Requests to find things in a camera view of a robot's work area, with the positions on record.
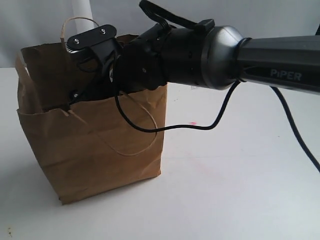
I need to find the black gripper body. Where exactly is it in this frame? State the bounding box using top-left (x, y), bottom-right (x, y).
top-left (86, 26), bottom-right (168, 102)

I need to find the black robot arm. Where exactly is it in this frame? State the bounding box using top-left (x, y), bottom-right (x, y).
top-left (65, 19), bottom-right (320, 94)

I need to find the brown paper bag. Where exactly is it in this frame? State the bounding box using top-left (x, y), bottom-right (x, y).
top-left (15, 42), bottom-right (164, 204)

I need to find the black cable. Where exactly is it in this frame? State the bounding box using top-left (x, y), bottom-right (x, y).
top-left (114, 0), bottom-right (320, 173)

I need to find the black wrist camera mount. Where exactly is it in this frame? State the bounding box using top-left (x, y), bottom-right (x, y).
top-left (65, 24), bottom-right (123, 75)

